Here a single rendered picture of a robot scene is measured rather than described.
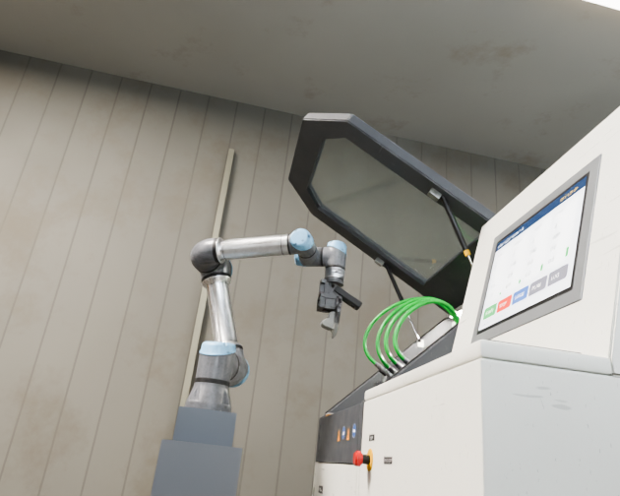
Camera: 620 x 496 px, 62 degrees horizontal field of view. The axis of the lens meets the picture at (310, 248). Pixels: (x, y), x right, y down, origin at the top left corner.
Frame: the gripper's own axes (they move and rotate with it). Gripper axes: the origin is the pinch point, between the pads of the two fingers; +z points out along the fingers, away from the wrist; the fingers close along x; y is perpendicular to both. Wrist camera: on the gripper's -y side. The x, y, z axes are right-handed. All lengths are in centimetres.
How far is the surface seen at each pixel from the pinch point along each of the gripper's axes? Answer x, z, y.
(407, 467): 73, 42, -3
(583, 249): 94, -1, -31
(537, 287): 79, 3, -30
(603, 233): 99, -2, -31
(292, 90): -135, -213, 23
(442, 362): 90, 24, -3
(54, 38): -129, -213, 193
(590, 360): 105, 24, -22
